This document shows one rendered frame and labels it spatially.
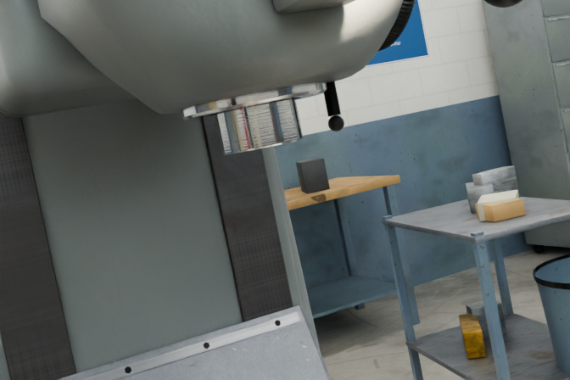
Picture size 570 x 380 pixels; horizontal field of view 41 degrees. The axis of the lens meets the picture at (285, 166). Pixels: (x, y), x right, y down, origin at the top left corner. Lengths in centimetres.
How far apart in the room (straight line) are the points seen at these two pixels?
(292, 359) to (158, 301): 16
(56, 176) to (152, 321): 18
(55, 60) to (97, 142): 28
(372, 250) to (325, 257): 37
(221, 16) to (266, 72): 4
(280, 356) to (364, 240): 448
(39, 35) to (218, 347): 42
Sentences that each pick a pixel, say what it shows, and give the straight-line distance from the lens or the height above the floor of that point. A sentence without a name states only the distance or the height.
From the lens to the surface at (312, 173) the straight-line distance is 440.
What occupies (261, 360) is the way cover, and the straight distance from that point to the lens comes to 84.
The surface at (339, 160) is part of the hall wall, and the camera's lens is 521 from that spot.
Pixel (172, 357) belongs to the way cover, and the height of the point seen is 108.
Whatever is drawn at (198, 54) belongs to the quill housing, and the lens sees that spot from 36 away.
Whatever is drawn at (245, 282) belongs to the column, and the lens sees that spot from 84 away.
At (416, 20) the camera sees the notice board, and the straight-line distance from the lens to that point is 567.
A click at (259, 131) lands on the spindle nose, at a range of 42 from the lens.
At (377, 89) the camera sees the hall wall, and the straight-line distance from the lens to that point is 542.
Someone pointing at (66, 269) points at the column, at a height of 119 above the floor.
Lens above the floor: 129
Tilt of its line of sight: 3 degrees down
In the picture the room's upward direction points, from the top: 11 degrees counter-clockwise
